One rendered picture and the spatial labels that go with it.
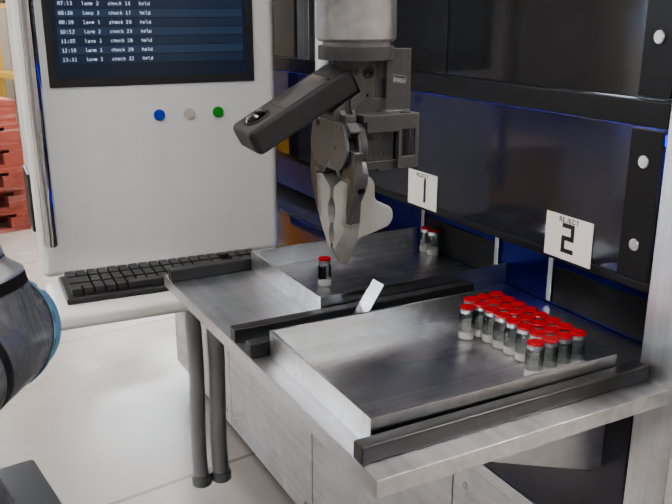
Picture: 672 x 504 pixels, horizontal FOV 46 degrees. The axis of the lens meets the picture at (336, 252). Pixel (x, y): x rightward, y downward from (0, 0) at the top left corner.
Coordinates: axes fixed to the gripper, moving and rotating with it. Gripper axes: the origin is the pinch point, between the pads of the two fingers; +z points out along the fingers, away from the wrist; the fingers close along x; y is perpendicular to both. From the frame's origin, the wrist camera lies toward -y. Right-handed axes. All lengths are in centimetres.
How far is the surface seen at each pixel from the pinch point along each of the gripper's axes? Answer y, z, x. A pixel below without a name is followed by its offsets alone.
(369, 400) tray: 6.1, 19.5, 3.3
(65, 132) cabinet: -10, -1, 90
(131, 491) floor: 6, 108, 133
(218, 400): 21, 67, 99
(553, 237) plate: 38.6, 6.1, 9.9
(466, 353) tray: 23.8, 19.5, 8.6
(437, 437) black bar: 7.7, 19.0, -7.8
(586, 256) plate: 38.6, 7.1, 3.7
